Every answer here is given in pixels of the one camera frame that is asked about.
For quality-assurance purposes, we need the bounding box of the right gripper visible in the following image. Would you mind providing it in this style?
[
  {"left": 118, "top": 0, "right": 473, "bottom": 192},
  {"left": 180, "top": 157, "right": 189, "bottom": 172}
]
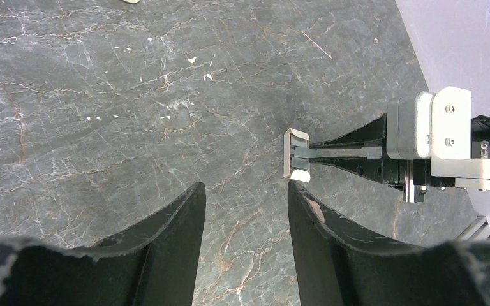
[{"left": 309, "top": 114, "right": 455, "bottom": 203}]

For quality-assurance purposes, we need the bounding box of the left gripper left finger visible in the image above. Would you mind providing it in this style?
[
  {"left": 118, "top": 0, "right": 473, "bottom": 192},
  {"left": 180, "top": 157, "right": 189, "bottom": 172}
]
[{"left": 0, "top": 182, "right": 206, "bottom": 305}]

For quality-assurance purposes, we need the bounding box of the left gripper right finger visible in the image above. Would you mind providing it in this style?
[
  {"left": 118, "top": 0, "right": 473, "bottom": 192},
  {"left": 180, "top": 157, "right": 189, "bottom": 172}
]
[{"left": 288, "top": 181, "right": 490, "bottom": 305}]

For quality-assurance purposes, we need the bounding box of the white staple box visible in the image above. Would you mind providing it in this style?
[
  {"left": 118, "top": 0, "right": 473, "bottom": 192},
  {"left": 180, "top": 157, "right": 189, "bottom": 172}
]
[{"left": 283, "top": 128, "right": 314, "bottom": 183}]

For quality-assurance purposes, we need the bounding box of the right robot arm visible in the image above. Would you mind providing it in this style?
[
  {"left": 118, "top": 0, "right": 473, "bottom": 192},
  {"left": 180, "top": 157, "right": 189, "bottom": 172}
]
[{"left": 308, "top": 87, "right": 490, "bottom": 203}]

